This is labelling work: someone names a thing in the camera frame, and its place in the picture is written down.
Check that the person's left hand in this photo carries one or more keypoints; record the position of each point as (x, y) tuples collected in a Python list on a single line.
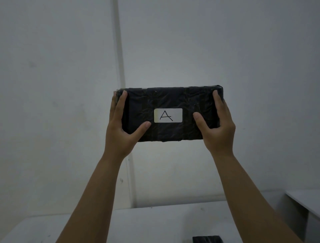
[(116, 140)]

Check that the person's right hand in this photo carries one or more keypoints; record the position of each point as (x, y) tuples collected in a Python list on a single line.
[(222, 137)]

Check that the black package rectangular white label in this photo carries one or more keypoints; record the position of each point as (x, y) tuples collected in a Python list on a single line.
[(170, 100)]

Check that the black package torn white label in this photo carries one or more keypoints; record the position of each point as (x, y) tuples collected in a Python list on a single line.
[(207, 239)]

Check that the person's left forearm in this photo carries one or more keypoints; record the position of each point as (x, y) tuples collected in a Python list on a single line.
[(92, 205)]

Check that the person's right forearm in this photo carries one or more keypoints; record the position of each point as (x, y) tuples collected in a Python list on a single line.
[(250, 205)]

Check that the white side table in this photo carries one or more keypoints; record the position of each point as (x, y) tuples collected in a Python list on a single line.
[(307, 200)]

